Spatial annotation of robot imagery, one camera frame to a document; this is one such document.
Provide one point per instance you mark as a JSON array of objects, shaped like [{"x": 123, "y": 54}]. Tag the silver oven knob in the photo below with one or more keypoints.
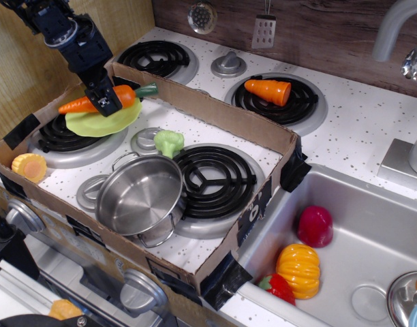
[
  {"x": 140, "y": 293},
  {"x": 22, "y": 217}
]

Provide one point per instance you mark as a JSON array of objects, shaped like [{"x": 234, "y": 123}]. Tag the orange toy carrot half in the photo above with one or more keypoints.
[{"x": 275, "y": 92}]

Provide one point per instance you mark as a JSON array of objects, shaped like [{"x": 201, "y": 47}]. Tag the orange toy carrot green top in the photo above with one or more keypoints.
[{"x": 126, "y": 95}]

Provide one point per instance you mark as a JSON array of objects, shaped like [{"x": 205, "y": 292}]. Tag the green toy broccoli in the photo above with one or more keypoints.
[{"x": 169, "y": 142}]

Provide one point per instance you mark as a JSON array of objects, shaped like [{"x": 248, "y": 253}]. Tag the front right black burner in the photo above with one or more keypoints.
[{"x": 219, "y": 182}]

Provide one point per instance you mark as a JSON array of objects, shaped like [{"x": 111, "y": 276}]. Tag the orange toy food bottom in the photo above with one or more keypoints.
[{"x": 64, "y": 309}]

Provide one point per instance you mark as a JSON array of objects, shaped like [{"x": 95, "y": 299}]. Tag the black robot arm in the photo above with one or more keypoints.
[{"x": 50, "y": 18}]

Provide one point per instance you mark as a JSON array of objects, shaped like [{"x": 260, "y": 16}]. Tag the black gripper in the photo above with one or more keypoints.
[{"x": 86, "y": 53}]

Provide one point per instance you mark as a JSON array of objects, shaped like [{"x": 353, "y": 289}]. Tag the back right black burner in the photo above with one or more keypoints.
[{"x": 305, "y": 110}]

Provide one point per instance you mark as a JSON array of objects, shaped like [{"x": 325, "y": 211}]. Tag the stainless steel pot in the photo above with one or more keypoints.
[{"x": 144, "y": 198}]

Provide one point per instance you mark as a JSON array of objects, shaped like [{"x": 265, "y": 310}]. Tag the back left black burner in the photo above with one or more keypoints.
[{"x": 165, "y": 59}]

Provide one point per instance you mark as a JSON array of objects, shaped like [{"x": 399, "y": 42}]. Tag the red toy strawberry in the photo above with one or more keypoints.
[{"x": 276, "y": 285}]

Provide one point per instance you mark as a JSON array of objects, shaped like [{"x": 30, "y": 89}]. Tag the silver faucet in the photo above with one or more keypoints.
[{"x": 388, "y": 32}]

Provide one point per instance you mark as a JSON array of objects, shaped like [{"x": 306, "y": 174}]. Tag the yellow toy corn piece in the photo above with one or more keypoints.
[{"x": 31, "y": 166}]

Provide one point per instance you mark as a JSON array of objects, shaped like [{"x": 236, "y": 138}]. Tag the light green plastic plate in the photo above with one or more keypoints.
[{"x": 96, "y": 125}]

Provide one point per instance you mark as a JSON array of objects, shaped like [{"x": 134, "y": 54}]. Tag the silver oven knob left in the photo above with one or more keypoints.
[{"x": 22, "y": 217}]

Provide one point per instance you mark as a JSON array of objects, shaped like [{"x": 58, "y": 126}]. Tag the silver centre stove knob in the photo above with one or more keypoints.
[{"x": 143, "y": 141}]

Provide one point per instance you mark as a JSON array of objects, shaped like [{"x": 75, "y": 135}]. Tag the silver oven knob right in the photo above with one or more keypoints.
[{"x": 140, "y": 293}]

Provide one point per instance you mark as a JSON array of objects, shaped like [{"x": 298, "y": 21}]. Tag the silver bowl in sink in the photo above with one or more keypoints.
[{"x": 401, "y": 298}]

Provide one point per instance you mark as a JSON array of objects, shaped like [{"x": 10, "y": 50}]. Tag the yellow orange toy pumpkin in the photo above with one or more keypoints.
[{"x": 299, "y": 265}]

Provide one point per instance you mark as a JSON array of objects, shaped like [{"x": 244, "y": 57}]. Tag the silver back stove knob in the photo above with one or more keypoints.
[{"x": 228, "y": 66}]

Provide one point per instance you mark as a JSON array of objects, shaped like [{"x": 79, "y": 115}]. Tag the silver front stove knob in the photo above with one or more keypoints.
[{"x": 87, "y": 193}]

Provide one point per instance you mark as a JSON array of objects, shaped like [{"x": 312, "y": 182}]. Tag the dark red toy vegetable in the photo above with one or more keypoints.
[{"x": 315, "y": 227}]

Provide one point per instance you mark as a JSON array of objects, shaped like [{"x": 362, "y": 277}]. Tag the hanging metal strainer spoon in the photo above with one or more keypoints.
[{"x": 202, "y": 17}]

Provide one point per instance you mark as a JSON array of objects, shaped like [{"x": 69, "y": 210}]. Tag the hanging shiny metal spoon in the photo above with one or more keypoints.
[{"x": 409, "y": 66}]

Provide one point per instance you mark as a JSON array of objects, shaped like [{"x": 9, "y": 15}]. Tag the silver stove knob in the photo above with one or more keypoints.
[
  {"x": 228, "y": 66},
  {"x": 143, "y": 141},
  {"x": 87, "y": 193}
]

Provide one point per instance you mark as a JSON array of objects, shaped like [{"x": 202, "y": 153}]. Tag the hanging metal spatula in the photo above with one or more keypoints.
[{"x": 264, "y": 29}]

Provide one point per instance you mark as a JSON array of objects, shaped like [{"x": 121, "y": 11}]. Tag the stainless steel sink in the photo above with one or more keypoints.
[{"x": 374, "y": 242}]

